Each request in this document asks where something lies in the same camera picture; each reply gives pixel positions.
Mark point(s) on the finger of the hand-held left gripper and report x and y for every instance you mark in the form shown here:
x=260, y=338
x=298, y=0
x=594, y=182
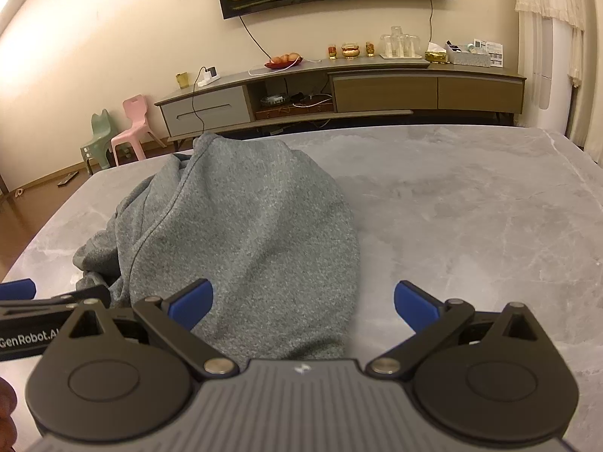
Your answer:
x=89, y=294
x=16, y=289

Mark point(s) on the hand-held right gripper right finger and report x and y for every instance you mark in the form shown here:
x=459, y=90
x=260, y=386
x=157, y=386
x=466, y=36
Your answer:
x=414, y=303

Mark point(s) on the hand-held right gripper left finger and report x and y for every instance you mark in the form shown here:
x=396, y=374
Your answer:
x=193, y=302

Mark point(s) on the grey sweatpants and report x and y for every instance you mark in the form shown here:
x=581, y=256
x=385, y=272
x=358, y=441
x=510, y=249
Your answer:
x=245, y=226

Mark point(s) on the person's left hand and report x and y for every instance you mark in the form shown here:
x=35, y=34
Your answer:
x=5, y=407

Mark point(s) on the dark flat thing on floor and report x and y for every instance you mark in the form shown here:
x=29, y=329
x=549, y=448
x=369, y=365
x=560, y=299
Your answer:
x=67, y=180

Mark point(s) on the green plastic child chair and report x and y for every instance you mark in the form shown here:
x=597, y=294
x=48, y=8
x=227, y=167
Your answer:
x=100, y=136

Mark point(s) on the pink plastic child chair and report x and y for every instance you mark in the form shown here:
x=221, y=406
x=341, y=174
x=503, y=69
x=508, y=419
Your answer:
x=136, y=127

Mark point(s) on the dark round shelf basket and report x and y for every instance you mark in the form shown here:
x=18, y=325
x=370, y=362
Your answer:
x=273, y=100

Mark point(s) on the long low media cabinet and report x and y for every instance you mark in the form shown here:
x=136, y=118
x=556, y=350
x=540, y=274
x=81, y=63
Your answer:
x=377, y=87

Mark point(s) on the yellow cup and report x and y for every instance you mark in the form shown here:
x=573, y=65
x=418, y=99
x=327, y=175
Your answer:
x=182, y=81

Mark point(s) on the white power strip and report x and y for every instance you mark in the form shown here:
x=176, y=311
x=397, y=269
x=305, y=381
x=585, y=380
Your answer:
x=207, y=77

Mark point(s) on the gold tissue box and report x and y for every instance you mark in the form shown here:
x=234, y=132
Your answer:
x=436, y=54

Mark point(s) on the grey organizer box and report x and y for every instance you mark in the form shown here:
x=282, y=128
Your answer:
x=466, y=58

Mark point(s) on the red plate of fruit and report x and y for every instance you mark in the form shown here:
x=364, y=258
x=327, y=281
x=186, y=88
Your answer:
x=282, y=61

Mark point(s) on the small gold ornament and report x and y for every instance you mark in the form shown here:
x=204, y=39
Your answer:
x=370, y=49
x=333, y=52

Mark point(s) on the group of clear glasses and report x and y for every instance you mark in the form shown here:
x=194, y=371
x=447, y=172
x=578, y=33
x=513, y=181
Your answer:
x=400, y=44

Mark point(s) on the wide gold ornament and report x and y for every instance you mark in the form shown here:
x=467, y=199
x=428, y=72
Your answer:
x=350, y=51

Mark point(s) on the white standing air conditioner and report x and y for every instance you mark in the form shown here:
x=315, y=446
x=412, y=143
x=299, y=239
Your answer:
x=551, y=80

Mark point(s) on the white printed card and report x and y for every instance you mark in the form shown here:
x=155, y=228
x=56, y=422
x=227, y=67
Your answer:
x=494, y=54

